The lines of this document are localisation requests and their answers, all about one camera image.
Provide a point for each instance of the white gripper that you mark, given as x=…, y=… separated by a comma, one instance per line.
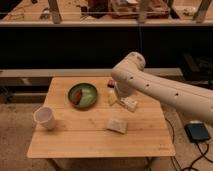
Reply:
x=122, y=91

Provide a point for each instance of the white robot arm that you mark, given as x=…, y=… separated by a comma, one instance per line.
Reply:
x=129, y=76

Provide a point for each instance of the dark red small box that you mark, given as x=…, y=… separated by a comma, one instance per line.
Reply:
x=111, y=83

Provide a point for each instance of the beige sponge block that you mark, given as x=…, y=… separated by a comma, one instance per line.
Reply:
x=117, y=125

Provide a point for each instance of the green round plate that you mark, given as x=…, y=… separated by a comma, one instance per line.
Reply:
x=88, y=98

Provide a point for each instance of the wooden table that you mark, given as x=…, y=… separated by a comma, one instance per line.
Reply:
x=84, y=133

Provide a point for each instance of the red sausage on plate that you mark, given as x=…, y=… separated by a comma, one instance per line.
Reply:
x=77, y=97

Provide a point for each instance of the white paper cup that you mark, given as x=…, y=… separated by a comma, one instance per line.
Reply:
x=44, y=116

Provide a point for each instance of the brown tray on shelf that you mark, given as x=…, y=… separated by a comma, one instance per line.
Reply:
x=130, y=9

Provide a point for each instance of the wooden workbench shelf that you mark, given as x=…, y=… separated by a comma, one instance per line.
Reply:
x=85, y=13

